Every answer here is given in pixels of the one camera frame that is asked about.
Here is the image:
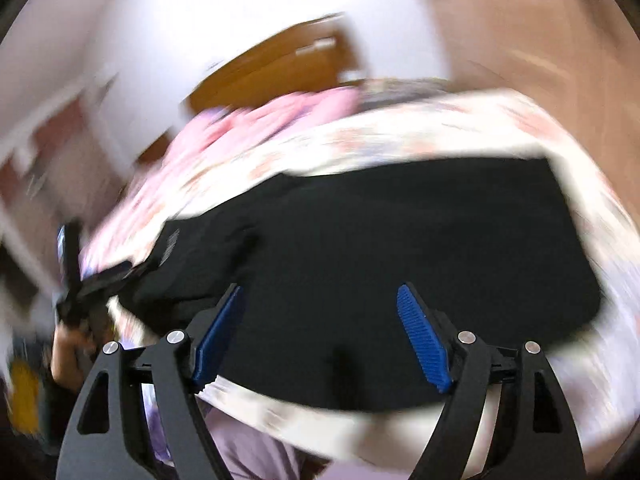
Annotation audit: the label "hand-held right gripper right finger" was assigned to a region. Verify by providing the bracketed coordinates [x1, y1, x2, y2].
[396, 282, 587, 480]

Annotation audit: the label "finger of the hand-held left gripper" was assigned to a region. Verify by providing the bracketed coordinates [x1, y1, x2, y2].
[55, 220, 85, 301]
[80, 259, 135, 295]

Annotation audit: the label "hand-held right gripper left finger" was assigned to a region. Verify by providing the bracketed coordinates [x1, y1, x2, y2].
[55, 284, 247, 480]

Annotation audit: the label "black pants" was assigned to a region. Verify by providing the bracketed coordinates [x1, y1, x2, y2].
[120, 156, 603, 413]

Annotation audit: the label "person's left hand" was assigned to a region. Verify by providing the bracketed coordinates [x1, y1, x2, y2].
[49, 325, 103, 393]

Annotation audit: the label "yellow object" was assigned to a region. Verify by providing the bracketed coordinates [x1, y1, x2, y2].
[7, 360, 41, 436]

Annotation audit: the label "person's light lilac trousers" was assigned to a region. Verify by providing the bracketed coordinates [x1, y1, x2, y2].
[150, 395, 361, 480]

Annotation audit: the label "pink blanket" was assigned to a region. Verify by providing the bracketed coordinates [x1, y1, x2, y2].
[90, 85, 361, 241]

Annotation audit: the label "floral padded board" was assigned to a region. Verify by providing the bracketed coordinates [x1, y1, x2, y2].
[80, 87, 640, 466]

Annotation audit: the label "floral covered nightstand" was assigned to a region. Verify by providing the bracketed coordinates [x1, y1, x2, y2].
[360, 77, 451, 111]

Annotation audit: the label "wooden headboard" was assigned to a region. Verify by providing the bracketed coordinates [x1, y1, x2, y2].
[187, 15, 363, 113]

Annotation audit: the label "wooden wardrobe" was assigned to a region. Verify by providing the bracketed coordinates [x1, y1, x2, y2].
[410, 0, 640, 151]

